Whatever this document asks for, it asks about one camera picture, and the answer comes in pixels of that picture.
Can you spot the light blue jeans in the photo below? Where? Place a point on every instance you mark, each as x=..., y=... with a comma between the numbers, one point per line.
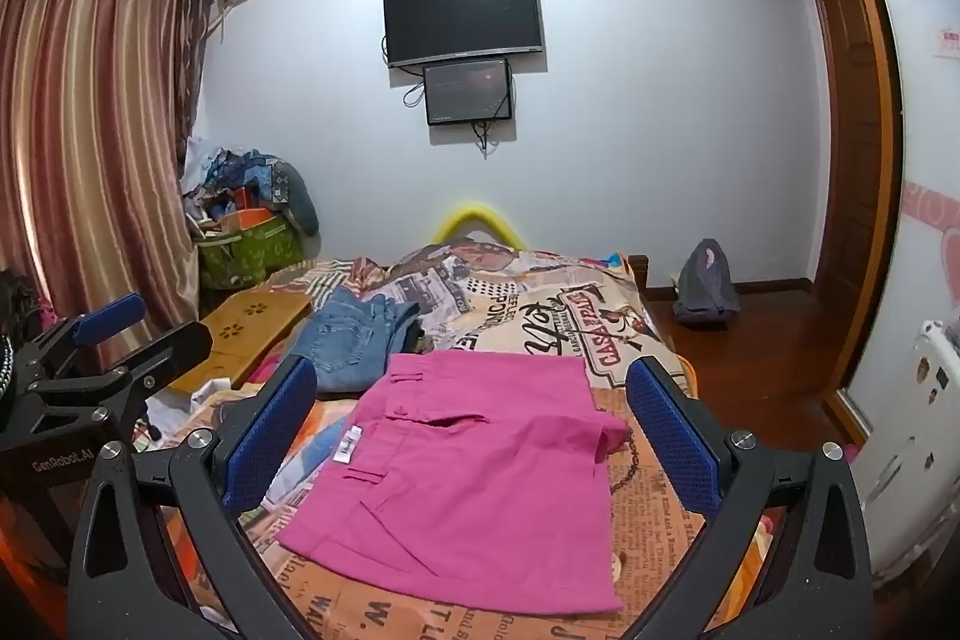
x=345, y=332

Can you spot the bamboo lap desk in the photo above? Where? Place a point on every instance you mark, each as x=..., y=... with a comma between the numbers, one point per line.
x=247, y=317

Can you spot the pink pants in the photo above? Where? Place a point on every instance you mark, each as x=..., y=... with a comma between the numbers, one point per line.
x=465, y=497

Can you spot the black wall television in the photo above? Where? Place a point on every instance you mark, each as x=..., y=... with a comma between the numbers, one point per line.
x=461, y=18

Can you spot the white wall label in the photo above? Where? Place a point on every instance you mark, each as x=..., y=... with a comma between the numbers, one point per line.
x=946, y=42

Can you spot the small black wall monitor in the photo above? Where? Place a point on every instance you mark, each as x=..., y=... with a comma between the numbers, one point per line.
x=466, y=93

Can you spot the printed blanket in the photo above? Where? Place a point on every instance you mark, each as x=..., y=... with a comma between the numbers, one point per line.
x=525, y=302

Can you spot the grey backpack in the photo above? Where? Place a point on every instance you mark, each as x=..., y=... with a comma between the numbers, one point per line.
x=705, y=287

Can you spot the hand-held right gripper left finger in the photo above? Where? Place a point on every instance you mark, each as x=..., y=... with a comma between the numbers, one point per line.
x=270, y=430

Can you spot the green storage bag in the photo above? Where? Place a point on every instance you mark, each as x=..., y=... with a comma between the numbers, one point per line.
x=247, y=257

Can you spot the white plastic appliance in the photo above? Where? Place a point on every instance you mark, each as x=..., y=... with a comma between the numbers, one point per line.
x=907, y=445

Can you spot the pink wall sticker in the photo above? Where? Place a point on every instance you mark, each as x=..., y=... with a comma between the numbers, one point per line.
x=934, y=212

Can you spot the white cloth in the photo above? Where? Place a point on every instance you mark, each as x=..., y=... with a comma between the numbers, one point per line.
x=210, y=394

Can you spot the black mesh basket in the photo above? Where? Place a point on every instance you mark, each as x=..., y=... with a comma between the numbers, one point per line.
x=22, y=302

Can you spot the striped pink curtain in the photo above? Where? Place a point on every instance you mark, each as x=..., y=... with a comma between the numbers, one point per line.
x=97, y=123

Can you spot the wooden bed frame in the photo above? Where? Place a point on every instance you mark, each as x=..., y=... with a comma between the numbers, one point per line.
x=638, y=272

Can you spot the yellow foam tube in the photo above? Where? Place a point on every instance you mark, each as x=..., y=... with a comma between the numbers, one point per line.
x=469, y=212

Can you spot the white air conditioner pipe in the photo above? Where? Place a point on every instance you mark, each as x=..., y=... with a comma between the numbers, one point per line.
x=220, y=21

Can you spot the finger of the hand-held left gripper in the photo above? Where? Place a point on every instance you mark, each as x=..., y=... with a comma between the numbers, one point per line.
x=112, y=314
x=172, y=347

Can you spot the pile of clothes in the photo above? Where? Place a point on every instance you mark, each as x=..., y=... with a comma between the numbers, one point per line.
x=247, y=168

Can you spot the orange box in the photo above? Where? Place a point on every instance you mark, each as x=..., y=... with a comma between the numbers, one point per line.
x=251, y=201

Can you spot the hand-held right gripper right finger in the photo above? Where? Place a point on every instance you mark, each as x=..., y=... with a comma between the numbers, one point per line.
x=675, y=430

